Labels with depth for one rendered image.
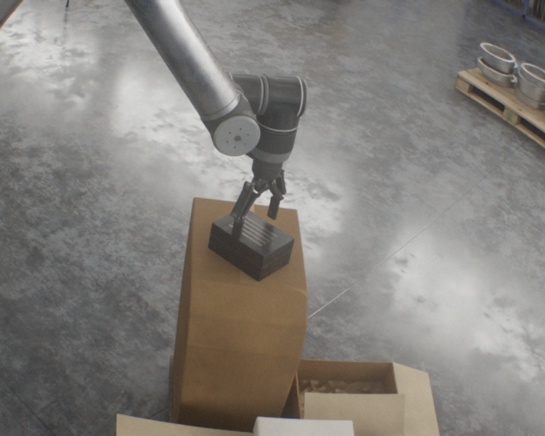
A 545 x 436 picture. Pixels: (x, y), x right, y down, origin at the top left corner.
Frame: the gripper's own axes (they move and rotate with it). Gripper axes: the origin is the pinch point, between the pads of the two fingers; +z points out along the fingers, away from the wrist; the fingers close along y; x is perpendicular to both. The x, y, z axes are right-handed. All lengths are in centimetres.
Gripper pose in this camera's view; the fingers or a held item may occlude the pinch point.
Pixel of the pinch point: (254, 224)
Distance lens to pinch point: 224.8
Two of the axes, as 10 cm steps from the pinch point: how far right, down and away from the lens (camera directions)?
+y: 6.2, -3.4, 7.0
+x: -7.6, -4.7, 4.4
